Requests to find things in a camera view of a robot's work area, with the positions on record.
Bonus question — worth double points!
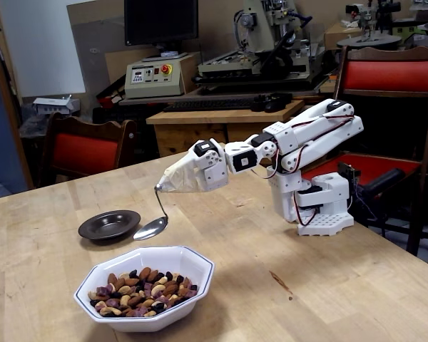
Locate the wooden workbench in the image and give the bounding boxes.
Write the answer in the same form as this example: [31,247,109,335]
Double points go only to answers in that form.
[146,99,306,157]

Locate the beige milling machine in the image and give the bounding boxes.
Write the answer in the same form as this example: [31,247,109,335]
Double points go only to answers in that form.
[193,0,325,94]

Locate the white model house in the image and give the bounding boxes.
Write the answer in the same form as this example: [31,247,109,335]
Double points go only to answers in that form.
[32,95,80,115]

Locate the black circuit board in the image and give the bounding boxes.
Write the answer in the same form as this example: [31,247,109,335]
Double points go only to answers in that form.
[337,162,362,186]

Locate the dark brown small plate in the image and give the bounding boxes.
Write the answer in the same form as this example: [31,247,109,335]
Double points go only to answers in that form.
[78,209,142,242]

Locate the mixed nuts and dried fruit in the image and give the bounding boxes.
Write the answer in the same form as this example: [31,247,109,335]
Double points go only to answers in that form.
[88,266,200,318]

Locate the large brown board sheet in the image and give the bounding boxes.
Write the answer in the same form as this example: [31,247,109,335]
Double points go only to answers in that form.
[66,0,128,108]

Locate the beige control box red button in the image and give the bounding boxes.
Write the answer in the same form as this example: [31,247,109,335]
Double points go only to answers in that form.
[123,53,197,100]

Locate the black keyboard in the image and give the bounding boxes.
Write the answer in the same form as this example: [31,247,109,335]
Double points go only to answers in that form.
[163,98,261,113]

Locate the brown cardboard box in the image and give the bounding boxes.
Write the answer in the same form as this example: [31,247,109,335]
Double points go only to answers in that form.
[323,21,365,51]

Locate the black desk device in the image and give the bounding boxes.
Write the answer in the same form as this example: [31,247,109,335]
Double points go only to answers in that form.
[251,93,293,114]

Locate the black computer monitor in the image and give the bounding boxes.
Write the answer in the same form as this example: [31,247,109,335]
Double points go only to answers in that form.
[123,0,200,60]

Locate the white octagonal bowl blue rim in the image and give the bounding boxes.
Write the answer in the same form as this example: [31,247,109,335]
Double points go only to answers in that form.
[73,244,215,333]

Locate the wooden chair low red backrest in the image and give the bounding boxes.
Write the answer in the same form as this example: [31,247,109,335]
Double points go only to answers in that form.
[35,111,138,188]

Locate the bent metal spoon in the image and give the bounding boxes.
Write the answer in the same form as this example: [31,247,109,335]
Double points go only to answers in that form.
[133,184,170,242]

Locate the beige tape-wrapped gripper finger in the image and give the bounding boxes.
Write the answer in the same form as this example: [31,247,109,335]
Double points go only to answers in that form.
[159,151,205,195]

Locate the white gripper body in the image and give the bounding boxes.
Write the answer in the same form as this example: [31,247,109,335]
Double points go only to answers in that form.
[193,139,231,192]

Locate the black round machine table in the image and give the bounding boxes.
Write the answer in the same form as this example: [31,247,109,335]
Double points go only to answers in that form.
[337,33,403,49]

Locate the wooden chair tall red backrest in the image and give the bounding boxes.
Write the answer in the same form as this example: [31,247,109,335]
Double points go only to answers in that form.
[301,45,428,257]

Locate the thin purple wire bundle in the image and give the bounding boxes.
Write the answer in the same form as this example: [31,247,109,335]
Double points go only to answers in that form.
[352,183,377,224]

